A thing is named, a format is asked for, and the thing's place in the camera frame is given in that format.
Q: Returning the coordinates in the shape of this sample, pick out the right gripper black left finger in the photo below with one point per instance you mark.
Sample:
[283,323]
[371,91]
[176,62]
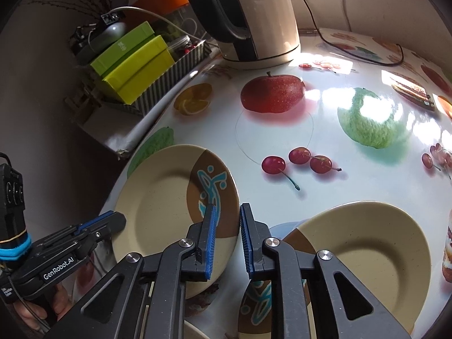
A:
[144,296]

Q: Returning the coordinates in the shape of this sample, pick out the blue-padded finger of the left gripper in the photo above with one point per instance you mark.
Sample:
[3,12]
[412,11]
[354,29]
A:
[103,226]

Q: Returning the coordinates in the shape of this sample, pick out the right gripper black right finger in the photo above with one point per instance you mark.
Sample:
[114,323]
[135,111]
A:
[307,295]

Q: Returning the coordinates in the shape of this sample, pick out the person's left hand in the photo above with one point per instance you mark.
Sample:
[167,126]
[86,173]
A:
[61,304]

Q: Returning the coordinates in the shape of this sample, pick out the lower yellow-green box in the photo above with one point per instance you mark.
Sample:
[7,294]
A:
[127,81]

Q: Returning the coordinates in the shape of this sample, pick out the grey oval device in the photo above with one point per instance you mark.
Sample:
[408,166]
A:
[97,42]

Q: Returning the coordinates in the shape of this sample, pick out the glass jar with red contents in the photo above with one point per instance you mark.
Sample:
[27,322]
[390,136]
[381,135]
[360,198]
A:
[180,46]

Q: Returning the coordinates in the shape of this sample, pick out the upper green box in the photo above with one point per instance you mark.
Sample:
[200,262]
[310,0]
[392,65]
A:
[121,49]

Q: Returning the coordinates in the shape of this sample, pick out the cream electric kettle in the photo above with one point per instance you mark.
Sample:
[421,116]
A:
[251,34]

